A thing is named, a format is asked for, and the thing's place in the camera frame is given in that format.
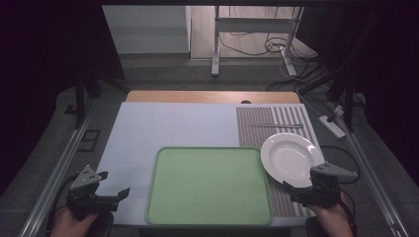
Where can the black stand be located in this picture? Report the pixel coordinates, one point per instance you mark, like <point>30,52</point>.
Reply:
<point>79,105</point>
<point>350,108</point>

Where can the white plug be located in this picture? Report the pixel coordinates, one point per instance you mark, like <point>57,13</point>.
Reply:
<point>339,110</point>

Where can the metal knife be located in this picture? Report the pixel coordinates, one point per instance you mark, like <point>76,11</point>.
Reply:
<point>280,125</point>

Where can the white power strip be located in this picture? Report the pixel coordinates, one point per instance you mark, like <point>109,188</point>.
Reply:
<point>332,126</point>

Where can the white metal desk frame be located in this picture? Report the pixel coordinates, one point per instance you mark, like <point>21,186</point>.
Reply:
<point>215,49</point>

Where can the black floor outlet frame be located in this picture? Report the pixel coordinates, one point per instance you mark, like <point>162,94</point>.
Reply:
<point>95,131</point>

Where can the green tray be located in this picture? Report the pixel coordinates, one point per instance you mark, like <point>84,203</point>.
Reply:
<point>207,184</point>

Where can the person's left hand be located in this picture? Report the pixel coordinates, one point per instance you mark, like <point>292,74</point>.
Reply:
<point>69,223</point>

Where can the striped grey placemat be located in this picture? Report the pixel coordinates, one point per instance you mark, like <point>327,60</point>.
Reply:
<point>253,125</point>

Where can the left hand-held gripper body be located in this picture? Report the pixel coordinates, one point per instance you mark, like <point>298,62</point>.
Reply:
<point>86,194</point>

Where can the dark curtain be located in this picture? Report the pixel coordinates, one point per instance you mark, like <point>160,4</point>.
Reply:
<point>33,65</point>
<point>395,65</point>

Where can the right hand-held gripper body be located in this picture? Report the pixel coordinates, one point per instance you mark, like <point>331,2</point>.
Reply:
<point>326,191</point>

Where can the white plate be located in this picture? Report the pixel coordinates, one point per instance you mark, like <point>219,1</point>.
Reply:
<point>286,158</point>

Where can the pale blue table cover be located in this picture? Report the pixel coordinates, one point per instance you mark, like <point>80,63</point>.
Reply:
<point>164,125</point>

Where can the black table grommet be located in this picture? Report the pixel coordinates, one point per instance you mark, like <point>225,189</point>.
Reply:
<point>245,102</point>

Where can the person's right hand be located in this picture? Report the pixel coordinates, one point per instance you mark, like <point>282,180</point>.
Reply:
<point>334,220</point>

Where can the aluminium rail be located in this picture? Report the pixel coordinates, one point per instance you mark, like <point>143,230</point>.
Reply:
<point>54,177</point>
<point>372,179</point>

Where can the white panel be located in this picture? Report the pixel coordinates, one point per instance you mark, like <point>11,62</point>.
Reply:
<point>145,29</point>

